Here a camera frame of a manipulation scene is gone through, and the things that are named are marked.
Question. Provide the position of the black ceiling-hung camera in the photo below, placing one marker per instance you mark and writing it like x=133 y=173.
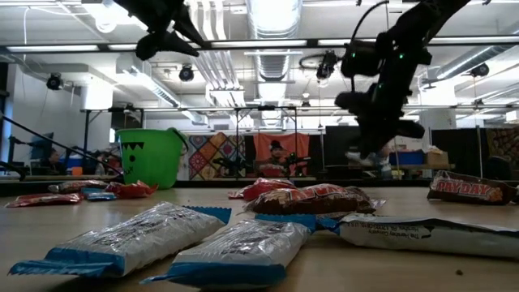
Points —
x=326 y=65
x=480 y=69
x=186 y=74
x=54 y=81

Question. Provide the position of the ribbed silver ventilation duct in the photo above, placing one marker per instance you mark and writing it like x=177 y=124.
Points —
x=273 y=65

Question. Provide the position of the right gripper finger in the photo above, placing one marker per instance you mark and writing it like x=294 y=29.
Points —
x=381 y=136
x=365 y=138

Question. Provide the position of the colourful patchwork quilt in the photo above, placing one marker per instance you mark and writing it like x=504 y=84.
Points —
x=202 y=158

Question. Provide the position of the silver blue candy bar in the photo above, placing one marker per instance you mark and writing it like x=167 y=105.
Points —
x=99 y=196
x=425 y=239
x=134 y=239
x=359 y=159
x=243 y=251

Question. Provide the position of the black partition panel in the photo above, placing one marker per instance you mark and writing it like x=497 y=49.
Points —
x=458 y=150

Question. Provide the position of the black background rig frame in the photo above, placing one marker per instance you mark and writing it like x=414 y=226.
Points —
x=86 y=134

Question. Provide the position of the brown cardboard box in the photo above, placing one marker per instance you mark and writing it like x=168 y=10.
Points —
x=437 y=158

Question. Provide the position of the wood-pattern partition panel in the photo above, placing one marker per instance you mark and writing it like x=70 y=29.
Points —
x=504 y=146

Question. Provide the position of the black background robot arm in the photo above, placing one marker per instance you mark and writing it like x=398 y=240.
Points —
x=299 y=162
x=233 y=164

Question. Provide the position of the orange hanging cloth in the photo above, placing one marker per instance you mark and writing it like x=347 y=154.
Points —
x=263 y=142

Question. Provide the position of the thin black diagonal rod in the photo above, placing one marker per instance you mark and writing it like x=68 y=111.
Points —
x=61 y=144

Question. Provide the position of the black monitor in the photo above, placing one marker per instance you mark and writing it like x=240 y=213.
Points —
x=334 y=162

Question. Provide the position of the black aluminium table frame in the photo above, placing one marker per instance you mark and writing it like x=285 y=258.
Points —
x=397 y=183

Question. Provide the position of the red candy packet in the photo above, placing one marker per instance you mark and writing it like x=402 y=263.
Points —
x=131 y=190
x=44 y=199
x=263 y=187

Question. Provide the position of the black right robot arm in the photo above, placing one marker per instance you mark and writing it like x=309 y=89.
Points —
x=413 y=24

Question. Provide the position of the blue storage bin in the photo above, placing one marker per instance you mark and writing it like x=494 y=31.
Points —
x=409 y=158

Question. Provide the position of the black overhead light beam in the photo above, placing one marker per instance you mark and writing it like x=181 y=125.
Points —
x=312 y=42

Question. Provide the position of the green plastic monster bucket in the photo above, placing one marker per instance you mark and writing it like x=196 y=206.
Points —
x=154 y=162

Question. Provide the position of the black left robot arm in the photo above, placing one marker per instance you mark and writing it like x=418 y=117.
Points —
x=129 y=4

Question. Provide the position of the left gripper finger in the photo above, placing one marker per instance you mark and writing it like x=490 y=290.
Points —
x=174 y=44
x=188 y=28

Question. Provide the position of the person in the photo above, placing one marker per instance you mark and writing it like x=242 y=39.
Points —
x=52 y=159
x=277 y=156

